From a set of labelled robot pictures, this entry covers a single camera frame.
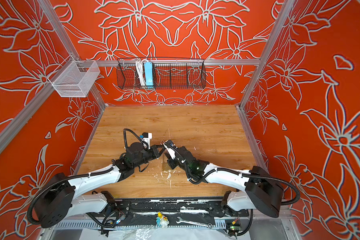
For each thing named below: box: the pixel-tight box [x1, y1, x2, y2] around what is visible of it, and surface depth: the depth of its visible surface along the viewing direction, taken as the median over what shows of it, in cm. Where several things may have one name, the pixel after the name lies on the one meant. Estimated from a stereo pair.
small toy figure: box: [156, 211, 170, 229], surface depth 69 cm
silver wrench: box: [175, 216, 213, 229], surface depth 71 cm
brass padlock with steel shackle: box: [162, 162, 172, 171], surface depth 88 cm
